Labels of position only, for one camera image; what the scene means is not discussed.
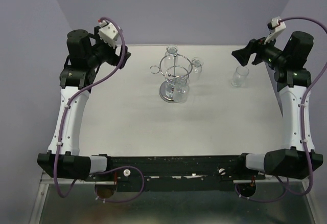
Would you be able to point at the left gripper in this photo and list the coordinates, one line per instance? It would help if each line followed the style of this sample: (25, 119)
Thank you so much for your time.
(114, 59)

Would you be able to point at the chrome wine glass rack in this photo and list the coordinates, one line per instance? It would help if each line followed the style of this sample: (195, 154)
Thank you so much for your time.
(181, 68)

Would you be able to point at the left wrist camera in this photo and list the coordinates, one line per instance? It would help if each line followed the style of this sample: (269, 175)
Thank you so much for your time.
(108, 33)

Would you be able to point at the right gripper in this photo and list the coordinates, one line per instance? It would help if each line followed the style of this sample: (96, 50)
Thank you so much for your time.
(254, 45)

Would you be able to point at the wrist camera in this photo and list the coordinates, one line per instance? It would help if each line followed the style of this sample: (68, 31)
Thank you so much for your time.
(276, 26)
(108, 33)

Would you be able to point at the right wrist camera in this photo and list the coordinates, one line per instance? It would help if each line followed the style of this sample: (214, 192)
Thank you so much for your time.
(276, 26)

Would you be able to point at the aluminium frame rail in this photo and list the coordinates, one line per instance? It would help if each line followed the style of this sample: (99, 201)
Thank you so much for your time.
(49, 207)

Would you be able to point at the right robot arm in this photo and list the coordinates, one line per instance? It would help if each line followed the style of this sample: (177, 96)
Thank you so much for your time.
(297, 157)

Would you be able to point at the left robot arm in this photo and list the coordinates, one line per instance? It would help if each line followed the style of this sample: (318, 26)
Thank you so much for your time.
(86, 53)

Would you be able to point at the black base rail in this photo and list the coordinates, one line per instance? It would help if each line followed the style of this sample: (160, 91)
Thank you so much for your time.
(177, 173)

